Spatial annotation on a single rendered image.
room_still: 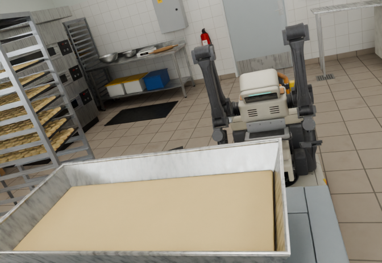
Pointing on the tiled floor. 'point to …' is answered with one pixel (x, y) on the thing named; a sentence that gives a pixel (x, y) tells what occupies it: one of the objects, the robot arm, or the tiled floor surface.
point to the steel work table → (144, 59)
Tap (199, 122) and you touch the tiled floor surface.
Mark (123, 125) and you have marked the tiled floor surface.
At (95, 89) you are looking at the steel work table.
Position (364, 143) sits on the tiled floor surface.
